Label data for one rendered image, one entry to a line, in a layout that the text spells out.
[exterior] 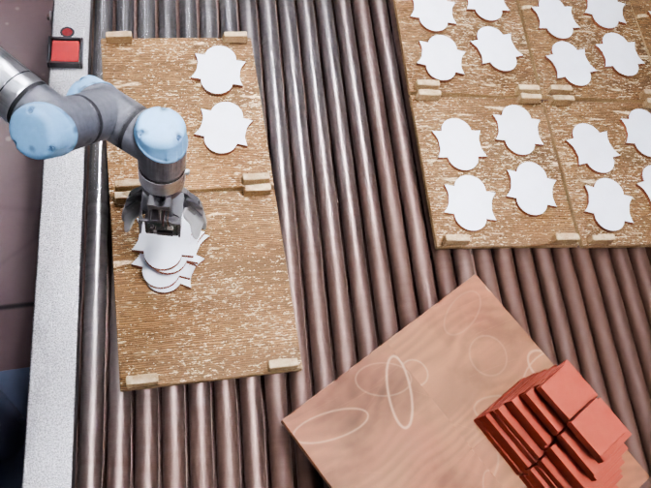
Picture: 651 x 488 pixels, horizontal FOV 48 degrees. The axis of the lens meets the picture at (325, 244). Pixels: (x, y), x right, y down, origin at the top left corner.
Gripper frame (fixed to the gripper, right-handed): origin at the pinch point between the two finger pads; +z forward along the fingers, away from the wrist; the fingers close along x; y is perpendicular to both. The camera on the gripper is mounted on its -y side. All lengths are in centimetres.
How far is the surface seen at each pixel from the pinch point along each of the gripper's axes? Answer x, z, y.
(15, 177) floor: -59, 106, -64
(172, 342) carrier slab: 3.7, 12.9, 19.5
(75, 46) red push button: -26, 13, -49
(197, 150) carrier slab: 4.0, 12.8, -24.5
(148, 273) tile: -2.5, 10.5, 6.6
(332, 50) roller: 34, 14, -59
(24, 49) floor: -66, 106, -118
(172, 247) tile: 1.7, 6.9, 2.1
